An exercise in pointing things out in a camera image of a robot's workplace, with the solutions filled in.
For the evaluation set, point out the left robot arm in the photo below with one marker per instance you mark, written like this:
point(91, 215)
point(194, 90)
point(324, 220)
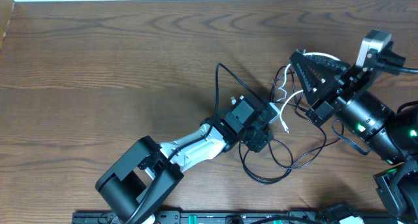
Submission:
point(137, 184)

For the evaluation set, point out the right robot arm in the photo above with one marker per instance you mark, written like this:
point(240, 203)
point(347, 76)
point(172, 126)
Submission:
point(393, 136)

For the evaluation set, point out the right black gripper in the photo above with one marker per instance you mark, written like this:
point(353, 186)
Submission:
point(341, 83)

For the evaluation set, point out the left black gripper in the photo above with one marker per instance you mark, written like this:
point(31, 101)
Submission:
point(262, 141)

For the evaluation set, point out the cardboard side panel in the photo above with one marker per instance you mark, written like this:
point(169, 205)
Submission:
point(6, 10)

